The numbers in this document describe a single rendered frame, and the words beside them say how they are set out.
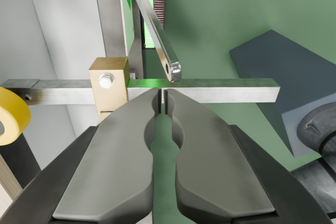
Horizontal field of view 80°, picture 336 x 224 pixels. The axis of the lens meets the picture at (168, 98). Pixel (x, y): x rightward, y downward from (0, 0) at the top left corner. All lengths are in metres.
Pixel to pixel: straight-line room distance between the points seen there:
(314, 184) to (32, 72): 0.75
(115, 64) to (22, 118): 0.14
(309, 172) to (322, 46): 0.93
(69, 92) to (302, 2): 1.21
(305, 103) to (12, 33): 0.79
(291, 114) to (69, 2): 0.71
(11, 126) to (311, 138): 0.77
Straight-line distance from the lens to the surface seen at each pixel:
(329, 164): 0.73
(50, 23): 0.56
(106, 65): 0.31
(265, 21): 1.27
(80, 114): 0.66
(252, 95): 0.35
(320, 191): 0.71
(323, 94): 0.81
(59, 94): 0.35
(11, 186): 0.48
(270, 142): 1.81
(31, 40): 0.54
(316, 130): 0.80
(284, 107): 0.78
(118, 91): 0.31
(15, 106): 0.33
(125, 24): 0.33
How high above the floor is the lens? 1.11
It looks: 57 degrees down
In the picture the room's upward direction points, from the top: 176 degrees clockwise
